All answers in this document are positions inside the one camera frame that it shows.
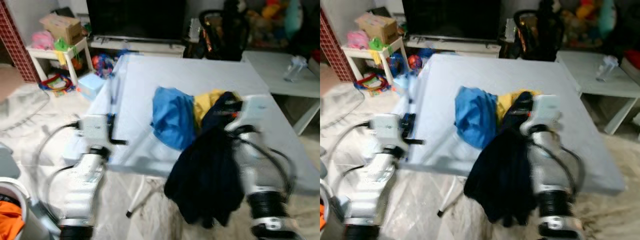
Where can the green toy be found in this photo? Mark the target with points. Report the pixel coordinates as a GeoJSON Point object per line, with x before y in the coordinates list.
{"type": "Point", "coordinates": [379, 45]}
{"type": "Point", "coordinates": [64, 46]}

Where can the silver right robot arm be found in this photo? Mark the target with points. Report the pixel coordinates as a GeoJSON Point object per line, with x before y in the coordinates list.
{"type": "Point", "coordinates": [255, 170]}
{"type": "Point", "coordinates": [550, 170]}

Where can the colourful toy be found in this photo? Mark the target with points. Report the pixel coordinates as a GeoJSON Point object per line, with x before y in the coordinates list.
{"type": "Point", "coordinates": [372, 84]}
{"type": "Point", "coordinates": [56, 85]}

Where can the blue garment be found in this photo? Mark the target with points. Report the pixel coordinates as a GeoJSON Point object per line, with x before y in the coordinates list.
{"type": "Point", "coordinates": [475, 117]}
{"type": "Point", "coordinates": [172, 117]}

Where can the grey laundry basin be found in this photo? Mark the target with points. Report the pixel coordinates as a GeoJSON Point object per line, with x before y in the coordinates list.
{"type": "Point", "coordinates": [37, 222]}
{"type": "Point", "coordinates": [337, 220]}

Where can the white television bench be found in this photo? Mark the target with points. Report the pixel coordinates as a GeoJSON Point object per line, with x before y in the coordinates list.
{"type": "Point", "coordinates": [140, 48]}
{"type": "Point", "coordinates": [455, 48]}

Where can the clear plastic container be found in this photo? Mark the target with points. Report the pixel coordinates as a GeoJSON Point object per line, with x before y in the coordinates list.
{"type": "Point", "coordinates": [607, 70]}
{"type": "Point", "coordinates": [295, 70]}

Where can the pink toy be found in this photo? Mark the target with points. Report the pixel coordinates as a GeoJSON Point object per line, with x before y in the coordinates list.
{"type": "Point", "coordinates": [357, 39]}
{"type": "Point", "coordinates": [42, 40]}

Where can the plush toy pile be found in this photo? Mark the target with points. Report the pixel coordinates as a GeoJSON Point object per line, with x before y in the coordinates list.
{"type": "Point", "coordinates": [590, 22]}
{"type": "Point", "coordinates": [275, 22]}

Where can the cardboard box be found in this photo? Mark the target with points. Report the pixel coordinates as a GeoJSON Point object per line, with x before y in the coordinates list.
{"type": "Point", "coordinates": [62, 27]}
{"type": "Point", "coordinates": [377, 27]}

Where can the low white table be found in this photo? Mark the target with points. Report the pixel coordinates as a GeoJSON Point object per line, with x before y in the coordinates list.
{"type": "Point", "coordinates": [585, 70]}
{"type": "Point", "coordinates": [272, 70]}

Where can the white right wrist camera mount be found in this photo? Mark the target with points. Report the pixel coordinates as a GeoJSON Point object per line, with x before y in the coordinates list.
{"type": "Point", "coordinates": [547, 112]}
{"type": "Point", "coordinates": [255, 112]}

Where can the red cushion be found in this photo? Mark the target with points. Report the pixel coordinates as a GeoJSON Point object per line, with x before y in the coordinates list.
{"type": "Point", "coordinates": [631, 60]}

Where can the orange garment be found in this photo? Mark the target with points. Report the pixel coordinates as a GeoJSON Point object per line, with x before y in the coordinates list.
{"type": "Point", "coordinates": [323, 217]}
{"type": "Point", "coordinates": [10, 220]}

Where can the light blue box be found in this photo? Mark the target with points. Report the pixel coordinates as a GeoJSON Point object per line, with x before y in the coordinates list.
{"type": "Point", "coordinates": [90, 86]}
{"type": "Point", "coordinates": [402, 85]}

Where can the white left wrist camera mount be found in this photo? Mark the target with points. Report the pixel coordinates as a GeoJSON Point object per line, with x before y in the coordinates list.
{"type": "Point", "coordinates": [94, 129]}
{"type": "Point", "coordinates": [386, 129]}

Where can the navy garment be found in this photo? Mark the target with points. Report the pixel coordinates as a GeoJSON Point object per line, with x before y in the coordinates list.
{"type": "Point", "coordinates": [205, 175]}
{"type": "Point", "coordinates": [502, 175]}

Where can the small white side table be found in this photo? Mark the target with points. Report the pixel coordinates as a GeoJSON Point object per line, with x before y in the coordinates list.
{"type": "Point", "coordinates": [356, 52]}
{"type": "Point", "coordinates": [40, 52]}

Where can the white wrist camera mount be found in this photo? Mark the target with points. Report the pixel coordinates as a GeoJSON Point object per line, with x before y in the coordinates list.
{"type": "Point", "coordinates": [386, 129]}
{"type": "Point", "coordinates": [255, 112]}
{"type": "Point", "coordinates": [94, 129]}
{"type": "Point", "coordinates": [547, 112]}

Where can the black television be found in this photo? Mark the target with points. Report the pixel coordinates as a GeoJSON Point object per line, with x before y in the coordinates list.
{"type": "Point", "coordinates": [450, 20]}
{"type": "Point", "coordinates": [135, 20]}

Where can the red tiled pillar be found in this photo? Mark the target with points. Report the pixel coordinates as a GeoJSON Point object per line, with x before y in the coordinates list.
{"type": "Point", "coordinates": [336, 45]}
{"type": "Point", "coordinates": [17, 45]}

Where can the yellow garment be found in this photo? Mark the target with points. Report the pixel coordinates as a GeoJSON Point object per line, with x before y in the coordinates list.
{"type": "Point", "coordinates": [202, 105]}
{"type": "Point", "coordinates": [505, 102]}

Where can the black office chair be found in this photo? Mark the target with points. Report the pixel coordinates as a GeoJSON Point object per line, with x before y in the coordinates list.
{"type": "Point", "coordinates": [537, 35]}
{"type": "Point", "coordinates": [225, 35]}

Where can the red blue toy ball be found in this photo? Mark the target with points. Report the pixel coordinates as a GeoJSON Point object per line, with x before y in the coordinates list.
{"type": "Point", "coordinates": [102, 65]}
{"type": "Point", "coordinates": [400, 65]}

